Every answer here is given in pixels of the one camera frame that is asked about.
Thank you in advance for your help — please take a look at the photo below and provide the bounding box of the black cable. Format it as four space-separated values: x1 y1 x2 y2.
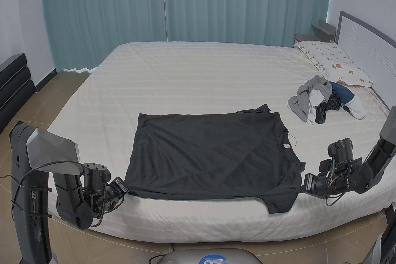
150 253 174 264
11 161 85 220

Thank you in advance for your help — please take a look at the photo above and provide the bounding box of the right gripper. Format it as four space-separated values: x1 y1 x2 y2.
305 174 330 197

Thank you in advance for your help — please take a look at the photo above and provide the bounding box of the pile of clothes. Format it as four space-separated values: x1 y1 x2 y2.
288 75 366 125

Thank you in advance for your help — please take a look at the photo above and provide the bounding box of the white printed pillow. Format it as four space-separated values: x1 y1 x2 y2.
293 40 374 87

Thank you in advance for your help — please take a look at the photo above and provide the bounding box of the black chest of drawers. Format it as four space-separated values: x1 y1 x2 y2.
0 53 37 133

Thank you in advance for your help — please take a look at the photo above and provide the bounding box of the black T-shirt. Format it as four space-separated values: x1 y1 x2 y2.
125 104 307 214

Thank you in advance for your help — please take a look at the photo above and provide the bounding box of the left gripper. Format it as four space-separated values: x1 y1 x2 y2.
104 177 130 211

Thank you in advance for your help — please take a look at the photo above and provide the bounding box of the grey bedside table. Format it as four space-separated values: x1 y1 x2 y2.
295 19 337 44

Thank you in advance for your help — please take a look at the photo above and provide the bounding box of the bed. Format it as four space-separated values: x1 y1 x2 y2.
48 11 396 249

